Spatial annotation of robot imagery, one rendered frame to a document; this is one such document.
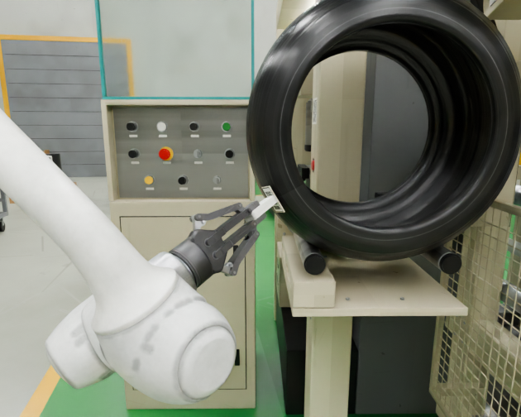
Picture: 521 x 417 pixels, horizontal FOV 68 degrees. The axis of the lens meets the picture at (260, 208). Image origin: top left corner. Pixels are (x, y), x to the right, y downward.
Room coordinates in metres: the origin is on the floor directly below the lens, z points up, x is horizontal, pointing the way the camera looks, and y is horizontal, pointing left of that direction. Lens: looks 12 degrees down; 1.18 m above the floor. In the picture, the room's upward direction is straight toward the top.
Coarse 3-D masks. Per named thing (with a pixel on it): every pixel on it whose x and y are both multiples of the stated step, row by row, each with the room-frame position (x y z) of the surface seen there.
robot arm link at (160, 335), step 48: (0, 144) 0.40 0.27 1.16; (48, 192) 0.38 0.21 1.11; (96, 240) 0.36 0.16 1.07; (96, 288) 0.36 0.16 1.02; (144, 288) 0.37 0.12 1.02; (192, 288) 0.41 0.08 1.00; (144, 336) 0.34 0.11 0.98; (192, 336) 0.33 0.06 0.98; (144, 384) 0.33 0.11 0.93; (192, 384) 0.32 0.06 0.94
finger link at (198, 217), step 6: (234, 204) 0.68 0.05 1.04; (240, 204) 0.69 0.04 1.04; (216, 210) 0.67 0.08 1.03; (222, 210) 0.66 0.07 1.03; (228, 210) 0.67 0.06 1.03; (234, 210) 0.68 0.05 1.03; (198, 216) 0.63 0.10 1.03; (204, 216) 0.64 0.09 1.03; (210, 216) 0.64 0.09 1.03; (216, 216) 0.65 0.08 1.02; (192, 222) 0.64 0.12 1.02
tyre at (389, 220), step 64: (320, 0) 0.81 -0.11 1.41; (384, 0) 0.75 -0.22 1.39; (448, 0) 0.75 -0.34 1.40; (448, 64) 0.98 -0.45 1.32; (512, 64) 0.76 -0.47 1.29; (256, 128) 0.76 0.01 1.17; (448, 128) 1.01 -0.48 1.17; (512, 128) 0.75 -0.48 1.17; (448, 192) 0.94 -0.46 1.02; (384, 256) 0.77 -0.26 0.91
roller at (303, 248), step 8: (296, 240) 0.91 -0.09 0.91; (304, 240) 0.85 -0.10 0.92; (304, 248) 0.80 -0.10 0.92; (312, 248) 0.79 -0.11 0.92; (304, 256) 0.76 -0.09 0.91; (312, 256) 0.75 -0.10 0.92; (320, 256) 0.75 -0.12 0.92; (304, 264) 0.75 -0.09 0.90; (312, 264) 0.75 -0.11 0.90; (320, 264) 0.75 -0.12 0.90; (312, 272) 0.75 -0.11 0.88; (320, 272) 0.75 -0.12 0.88
